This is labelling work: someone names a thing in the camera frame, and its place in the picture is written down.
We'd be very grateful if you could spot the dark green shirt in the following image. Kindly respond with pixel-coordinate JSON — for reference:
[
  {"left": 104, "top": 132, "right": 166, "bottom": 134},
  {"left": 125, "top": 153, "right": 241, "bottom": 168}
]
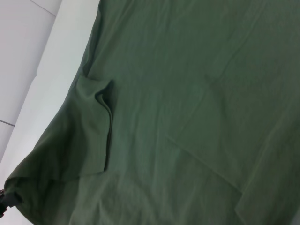
[{"left": 4, "top": 0, "right": 300, "bottom": 225}]

